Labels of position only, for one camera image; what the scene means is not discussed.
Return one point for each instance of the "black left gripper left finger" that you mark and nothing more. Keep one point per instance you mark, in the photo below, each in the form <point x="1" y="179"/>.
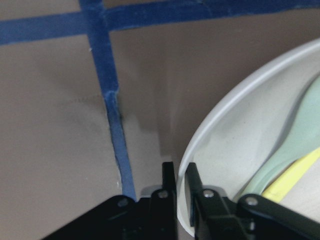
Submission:
<point x="168" y="177"/>

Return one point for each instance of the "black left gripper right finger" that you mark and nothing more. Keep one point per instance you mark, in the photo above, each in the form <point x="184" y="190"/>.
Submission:
<point x="193" y="181"/>

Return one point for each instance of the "cream round plate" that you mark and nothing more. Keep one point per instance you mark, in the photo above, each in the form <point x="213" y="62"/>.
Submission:
<point x="248" y="125"/>

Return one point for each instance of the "yellow plastic fork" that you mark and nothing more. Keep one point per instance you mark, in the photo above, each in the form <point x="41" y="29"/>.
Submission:
<point x="290" y="177"/>

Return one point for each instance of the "light green plastic spoon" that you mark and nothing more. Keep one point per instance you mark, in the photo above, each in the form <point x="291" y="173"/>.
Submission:
<point x="303" y="137"/>

